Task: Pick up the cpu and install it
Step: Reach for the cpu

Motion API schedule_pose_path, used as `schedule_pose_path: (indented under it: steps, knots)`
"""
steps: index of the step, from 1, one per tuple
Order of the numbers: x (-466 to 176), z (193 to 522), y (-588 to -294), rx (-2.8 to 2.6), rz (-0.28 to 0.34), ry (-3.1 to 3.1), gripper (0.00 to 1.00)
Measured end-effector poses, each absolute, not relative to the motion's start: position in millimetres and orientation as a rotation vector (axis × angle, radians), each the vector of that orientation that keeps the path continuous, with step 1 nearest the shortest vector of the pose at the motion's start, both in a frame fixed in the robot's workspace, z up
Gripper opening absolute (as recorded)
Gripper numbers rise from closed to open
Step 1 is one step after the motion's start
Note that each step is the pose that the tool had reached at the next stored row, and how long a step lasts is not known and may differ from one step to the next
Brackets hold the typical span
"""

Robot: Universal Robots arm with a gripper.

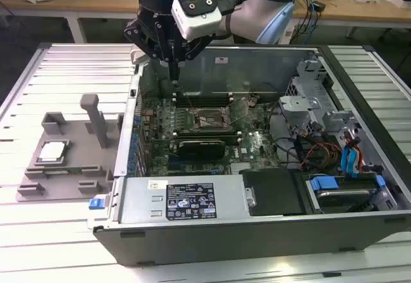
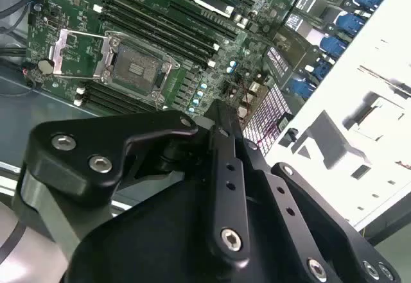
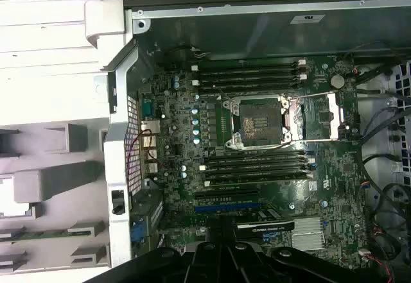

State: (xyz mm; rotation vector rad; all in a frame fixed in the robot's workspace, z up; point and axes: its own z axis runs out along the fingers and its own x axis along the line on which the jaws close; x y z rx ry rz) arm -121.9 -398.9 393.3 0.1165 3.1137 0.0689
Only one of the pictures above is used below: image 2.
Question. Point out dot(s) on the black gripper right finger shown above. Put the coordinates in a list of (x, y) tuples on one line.
[(302, 235)]

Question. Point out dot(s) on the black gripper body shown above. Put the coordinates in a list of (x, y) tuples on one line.
[(154, 238)]

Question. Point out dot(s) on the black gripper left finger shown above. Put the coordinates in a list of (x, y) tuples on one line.
[(64, 164)]

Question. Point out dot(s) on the metal socket cover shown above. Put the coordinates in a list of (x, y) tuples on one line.
[(58, 52)]

